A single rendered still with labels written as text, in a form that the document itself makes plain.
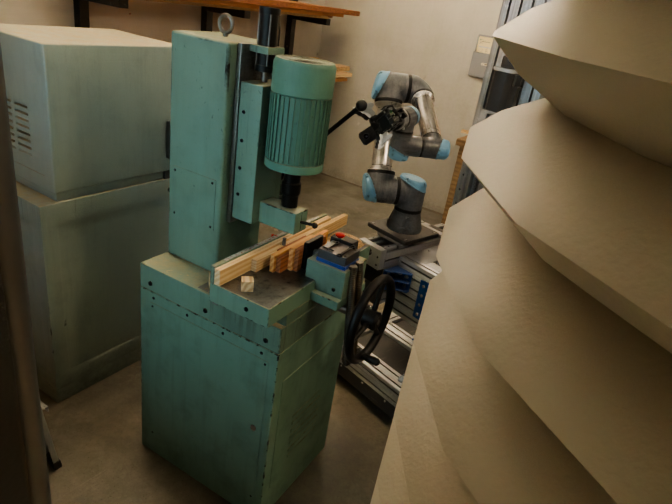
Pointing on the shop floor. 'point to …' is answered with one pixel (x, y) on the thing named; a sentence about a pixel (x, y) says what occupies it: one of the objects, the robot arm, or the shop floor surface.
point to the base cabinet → (234, 400)
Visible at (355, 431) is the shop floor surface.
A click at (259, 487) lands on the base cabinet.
